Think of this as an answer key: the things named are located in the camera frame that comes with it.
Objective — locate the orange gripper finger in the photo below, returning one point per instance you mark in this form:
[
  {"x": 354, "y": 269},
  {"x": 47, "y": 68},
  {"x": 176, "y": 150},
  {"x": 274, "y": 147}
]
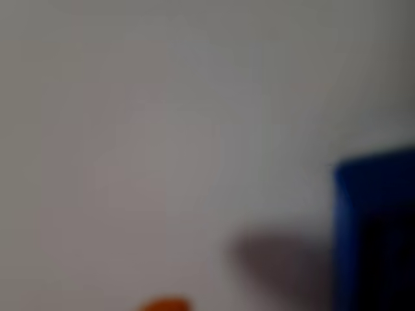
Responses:
[{"x": 163, "y": 306}]

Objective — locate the small blue block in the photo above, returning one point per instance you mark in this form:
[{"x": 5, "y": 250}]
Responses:
[{"x": 373, "y": 226}]

